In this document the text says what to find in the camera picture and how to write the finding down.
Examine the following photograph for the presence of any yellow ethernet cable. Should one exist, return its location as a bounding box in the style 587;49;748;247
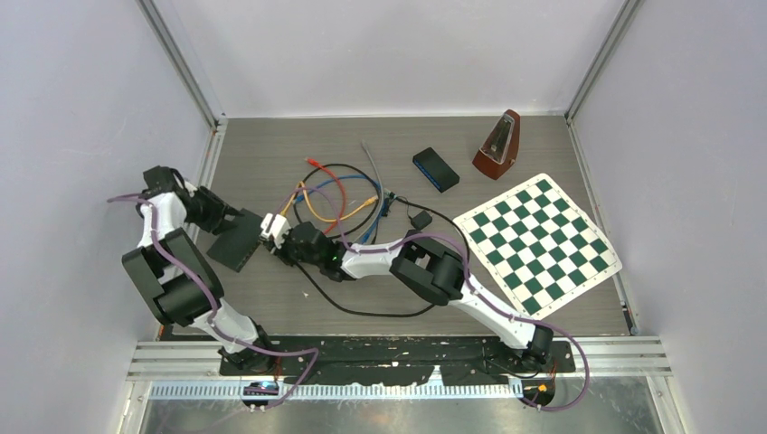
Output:
279;181;380;224

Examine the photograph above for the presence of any blue ethernet cable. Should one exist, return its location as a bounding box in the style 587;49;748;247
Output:
291;175;393;244

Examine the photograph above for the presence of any dark grey network switch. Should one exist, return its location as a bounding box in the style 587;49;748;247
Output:
207;209;263;272

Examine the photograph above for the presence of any long black cable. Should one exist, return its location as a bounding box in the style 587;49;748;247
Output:
290;163;469;319

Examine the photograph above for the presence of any red ethernet cable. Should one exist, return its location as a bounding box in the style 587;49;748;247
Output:
305;157;349;236

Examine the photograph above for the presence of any grey ethernet cable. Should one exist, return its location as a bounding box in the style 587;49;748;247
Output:
361;139;386;193

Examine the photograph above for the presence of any black power adapter with cord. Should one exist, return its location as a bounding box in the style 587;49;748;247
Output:
381;193;433;231

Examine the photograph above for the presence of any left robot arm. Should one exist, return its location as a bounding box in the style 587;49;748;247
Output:
119;165;278;374

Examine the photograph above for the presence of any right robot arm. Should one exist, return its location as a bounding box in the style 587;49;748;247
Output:
270;222;554;372

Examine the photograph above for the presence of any brown metronome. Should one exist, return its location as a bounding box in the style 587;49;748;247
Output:
472;109;521;180

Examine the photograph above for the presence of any green white chessboard mat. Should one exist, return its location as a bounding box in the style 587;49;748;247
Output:
453;174;622;320

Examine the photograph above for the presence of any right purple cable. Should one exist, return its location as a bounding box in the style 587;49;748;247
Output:
275;185;592;413

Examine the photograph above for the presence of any purple cable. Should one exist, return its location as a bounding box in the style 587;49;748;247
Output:
275;185;592;413
106;193;320;409

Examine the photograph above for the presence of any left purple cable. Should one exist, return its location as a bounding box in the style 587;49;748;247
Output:
106;193;320;409

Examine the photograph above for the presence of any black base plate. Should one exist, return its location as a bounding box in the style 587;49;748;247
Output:
220;335;575;386

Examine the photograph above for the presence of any small black blue switch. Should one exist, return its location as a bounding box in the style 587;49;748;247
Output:
412;147;460;193

